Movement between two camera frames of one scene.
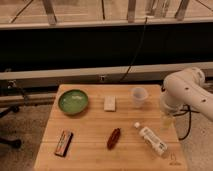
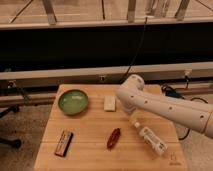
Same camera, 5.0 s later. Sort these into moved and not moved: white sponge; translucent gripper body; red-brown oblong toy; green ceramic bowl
Moved: translucent gripper body
Not moved: red-brown oblong toy; green ceramic bowl; white sponge
